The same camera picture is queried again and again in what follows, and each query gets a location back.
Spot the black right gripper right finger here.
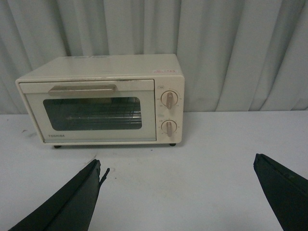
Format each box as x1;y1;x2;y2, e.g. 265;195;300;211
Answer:
254;154;308;231

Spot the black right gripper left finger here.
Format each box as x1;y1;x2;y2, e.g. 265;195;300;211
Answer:
10;159;110;231

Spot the white pleated curtain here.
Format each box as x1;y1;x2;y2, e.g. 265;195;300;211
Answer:
0;0;308;114

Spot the beige control knob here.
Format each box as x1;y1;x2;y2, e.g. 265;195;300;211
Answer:
161;91;178;110
161;120;177;137

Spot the beige door handle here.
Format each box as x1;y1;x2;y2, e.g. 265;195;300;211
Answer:
48;85;117;96

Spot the upper beige control knob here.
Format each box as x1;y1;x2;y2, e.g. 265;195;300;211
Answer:
161;91;178;110

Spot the lower beige control knob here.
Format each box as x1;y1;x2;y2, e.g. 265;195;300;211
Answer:
161;120;177;137

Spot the glass oven door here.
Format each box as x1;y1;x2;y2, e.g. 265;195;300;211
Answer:
19;79;156;143

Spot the cream Toshiba toaster oven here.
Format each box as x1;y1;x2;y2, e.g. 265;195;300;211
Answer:
16;54;185;147

